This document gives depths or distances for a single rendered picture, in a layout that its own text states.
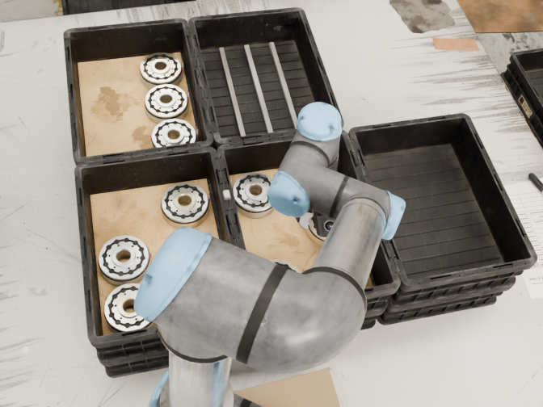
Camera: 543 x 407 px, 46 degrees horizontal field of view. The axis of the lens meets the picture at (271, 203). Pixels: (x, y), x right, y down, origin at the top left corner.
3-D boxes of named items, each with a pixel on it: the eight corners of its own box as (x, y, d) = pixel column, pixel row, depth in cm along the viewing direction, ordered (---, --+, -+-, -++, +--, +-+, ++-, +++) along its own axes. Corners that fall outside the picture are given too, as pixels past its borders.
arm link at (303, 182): (328, 212, 100) (352, 159, 105) (263, 186, 102) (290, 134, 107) (322, 233, 107) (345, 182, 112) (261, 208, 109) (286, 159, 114)
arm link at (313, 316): (371, 346, 62) (414, 182, 105) (267, 301, 63) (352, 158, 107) (332, 430, 67) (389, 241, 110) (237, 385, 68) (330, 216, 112)
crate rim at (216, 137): (344, 134, 145) (346, 127, 143) (215, 151, 140) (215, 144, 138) (301, 13, 165) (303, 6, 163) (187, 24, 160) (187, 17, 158)
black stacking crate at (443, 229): (515, 286, 139) (538, 263, 130) (389, 310, 134) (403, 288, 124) (451, 143, 159) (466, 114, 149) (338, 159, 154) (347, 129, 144)
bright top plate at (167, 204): (212, 218, 137) (212, 216, 136) (165, 226, 135) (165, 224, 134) (203, 180, 142) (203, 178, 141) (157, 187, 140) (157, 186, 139)
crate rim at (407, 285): (536, 267, 131) (540, 262, 129) (400, 292, 126) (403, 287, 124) (464, 118, 151) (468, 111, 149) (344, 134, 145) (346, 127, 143)
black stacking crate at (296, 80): (336, 157, 154) (344, 128, 144) (216, 174, 148) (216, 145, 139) (296, 41, 173) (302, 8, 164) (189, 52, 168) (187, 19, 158)
